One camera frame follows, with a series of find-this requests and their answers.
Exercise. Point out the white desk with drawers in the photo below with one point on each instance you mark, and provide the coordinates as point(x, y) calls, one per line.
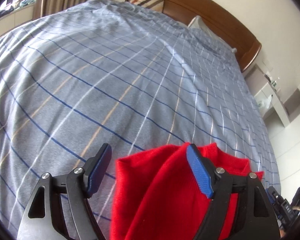
point(267, 95)

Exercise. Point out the clothes pile on windowsill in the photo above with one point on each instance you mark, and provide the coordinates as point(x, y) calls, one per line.
point(15, 6)

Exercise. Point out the white plastic bag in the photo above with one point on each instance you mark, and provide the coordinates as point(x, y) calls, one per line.
point(264, 104)

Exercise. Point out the grey plaid duvet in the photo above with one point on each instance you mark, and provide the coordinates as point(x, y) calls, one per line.
point(111, 72)

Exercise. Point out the grey plaid pillow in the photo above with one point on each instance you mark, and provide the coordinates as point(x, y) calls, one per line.
point(198, 23)

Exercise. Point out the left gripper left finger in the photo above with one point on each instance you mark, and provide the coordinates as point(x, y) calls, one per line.
point(43, 217)

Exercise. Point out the small items on desk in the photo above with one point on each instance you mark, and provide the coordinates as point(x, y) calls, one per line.
point(273, 82)

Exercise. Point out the brown wooden headboard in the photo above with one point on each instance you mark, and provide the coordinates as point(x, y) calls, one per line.
point(221, 22)

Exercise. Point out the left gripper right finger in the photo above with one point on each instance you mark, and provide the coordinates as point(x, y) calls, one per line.
point(254, 215)

